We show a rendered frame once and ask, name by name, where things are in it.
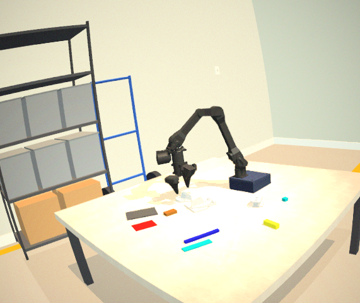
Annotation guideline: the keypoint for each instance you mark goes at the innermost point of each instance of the blue long thin bar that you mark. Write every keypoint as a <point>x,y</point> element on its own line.
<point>201,236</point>

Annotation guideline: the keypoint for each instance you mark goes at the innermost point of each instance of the orange rectangular block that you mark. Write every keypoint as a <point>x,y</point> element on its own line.
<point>170,212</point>

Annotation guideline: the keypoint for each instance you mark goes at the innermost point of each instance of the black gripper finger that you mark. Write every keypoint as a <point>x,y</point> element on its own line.
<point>175,187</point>
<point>187,179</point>

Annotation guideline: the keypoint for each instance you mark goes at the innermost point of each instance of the cyan flat bar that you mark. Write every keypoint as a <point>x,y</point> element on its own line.
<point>196,245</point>

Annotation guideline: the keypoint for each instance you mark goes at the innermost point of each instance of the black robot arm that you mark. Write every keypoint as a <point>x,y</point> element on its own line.
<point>175,149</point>

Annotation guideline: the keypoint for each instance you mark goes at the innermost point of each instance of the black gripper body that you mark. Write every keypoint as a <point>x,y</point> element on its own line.
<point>172,179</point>

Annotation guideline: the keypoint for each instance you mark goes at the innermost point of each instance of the red flat rectangular plate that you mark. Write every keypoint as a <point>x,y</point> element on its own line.
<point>143,225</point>

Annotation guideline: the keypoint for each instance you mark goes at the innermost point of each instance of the yellow rectangular block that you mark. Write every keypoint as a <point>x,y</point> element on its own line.
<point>271,224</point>

